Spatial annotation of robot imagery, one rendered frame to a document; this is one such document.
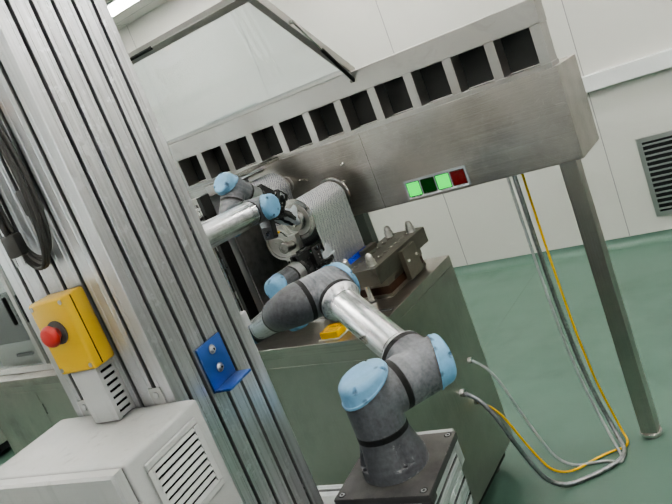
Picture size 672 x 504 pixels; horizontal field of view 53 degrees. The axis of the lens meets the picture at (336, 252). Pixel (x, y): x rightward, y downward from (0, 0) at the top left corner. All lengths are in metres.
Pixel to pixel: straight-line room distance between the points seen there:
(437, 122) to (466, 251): 2.90
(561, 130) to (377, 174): 0.69
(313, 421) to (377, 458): 0.96
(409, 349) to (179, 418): 0.58
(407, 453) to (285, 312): 0.51
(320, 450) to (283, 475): 1.08
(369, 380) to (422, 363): 0.13
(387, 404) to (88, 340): 0.61
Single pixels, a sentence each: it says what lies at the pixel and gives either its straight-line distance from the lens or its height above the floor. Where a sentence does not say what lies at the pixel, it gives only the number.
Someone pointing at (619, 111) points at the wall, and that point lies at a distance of 4.65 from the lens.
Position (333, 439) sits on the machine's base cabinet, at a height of 0.53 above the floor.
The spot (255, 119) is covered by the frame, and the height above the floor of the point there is 1.62.
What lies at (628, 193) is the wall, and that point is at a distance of 4.78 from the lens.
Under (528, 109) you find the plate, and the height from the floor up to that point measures 1.34.
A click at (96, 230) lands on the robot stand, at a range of 1.14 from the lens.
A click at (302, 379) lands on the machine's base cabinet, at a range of 2.34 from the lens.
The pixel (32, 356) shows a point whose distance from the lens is 3.59.
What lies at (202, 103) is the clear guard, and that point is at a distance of 2.84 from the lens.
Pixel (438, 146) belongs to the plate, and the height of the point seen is 1.31.
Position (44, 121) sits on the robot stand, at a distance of 1.14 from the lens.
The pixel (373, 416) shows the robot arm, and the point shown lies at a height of 0.97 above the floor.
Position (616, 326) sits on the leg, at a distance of 2.68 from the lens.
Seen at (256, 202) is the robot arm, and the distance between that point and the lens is 2.00.
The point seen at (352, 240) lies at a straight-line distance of 2.53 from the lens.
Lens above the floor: 1.60
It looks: 12 degrees down
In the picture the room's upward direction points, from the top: 21 degrees counter-clockwise
